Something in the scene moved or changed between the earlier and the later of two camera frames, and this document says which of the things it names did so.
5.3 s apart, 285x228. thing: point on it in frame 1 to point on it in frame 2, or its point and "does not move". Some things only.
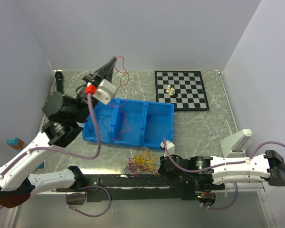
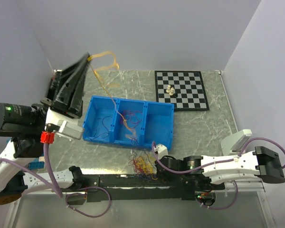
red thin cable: [121, 106] to [132, 118]
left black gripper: [106, 71] to [66, 91]
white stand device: [234, 145] does not move
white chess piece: [168, 89] does not move
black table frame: [174, 184] does not move
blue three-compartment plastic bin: [132, 122] does not move
